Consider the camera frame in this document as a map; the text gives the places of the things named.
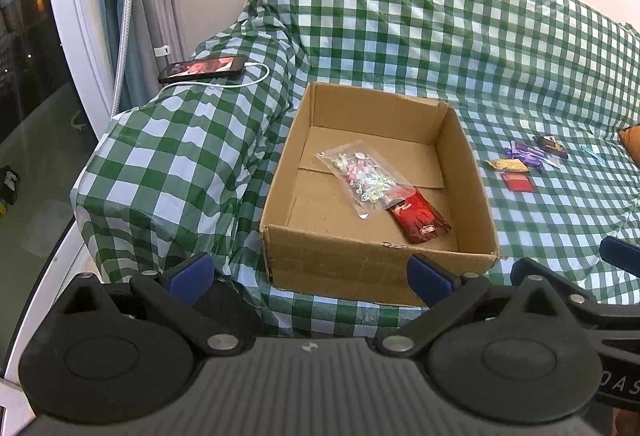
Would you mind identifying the black biscuit packet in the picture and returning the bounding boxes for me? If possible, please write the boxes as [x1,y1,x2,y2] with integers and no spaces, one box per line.
[534,135,568,159]

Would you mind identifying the clear bag of candies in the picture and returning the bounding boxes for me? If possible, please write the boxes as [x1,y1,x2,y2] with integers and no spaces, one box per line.
[316,140,416,219]

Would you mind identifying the light blue thin stick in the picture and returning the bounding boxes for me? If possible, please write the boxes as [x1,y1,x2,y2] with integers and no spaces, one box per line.
[582,145,606,164]

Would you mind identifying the green checkered sofa cover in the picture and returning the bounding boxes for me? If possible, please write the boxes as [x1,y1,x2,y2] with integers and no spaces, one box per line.
[70,0,639,336]

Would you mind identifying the purple white stick packet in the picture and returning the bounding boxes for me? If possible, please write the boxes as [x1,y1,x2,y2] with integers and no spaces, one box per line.
[529,153,562,169]

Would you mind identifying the white charging cable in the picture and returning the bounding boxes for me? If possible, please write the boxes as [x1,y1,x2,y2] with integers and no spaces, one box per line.
[159,62,271,92]

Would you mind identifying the dark red chocolate packet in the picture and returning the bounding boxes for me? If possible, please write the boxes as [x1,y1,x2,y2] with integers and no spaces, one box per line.
[390,191,451,244]

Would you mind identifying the purple chocolate bar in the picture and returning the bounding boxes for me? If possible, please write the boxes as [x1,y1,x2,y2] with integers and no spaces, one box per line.
[504,141,546,174]

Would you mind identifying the dark items on floor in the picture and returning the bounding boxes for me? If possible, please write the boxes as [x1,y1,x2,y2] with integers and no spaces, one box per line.
[0,165,20,216]

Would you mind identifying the orange cushion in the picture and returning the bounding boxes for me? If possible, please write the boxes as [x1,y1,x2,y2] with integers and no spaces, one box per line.
[617,125,640,166]

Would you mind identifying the yellow gold snack bar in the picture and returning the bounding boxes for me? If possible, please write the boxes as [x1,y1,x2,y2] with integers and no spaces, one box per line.
[486,159,528,174]

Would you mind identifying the black smartphone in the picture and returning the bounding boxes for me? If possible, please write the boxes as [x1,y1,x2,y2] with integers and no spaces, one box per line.
[157,55,247,84]

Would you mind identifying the white window door frame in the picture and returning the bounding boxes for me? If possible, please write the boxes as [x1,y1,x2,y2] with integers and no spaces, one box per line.
[50,0,114,137]

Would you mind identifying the red snack packet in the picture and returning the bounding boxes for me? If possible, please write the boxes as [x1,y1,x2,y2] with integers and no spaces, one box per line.
[501,173,537,193]

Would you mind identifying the open cardboard box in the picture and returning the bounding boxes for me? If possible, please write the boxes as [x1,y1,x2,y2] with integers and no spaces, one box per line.
[260,82,499,305]

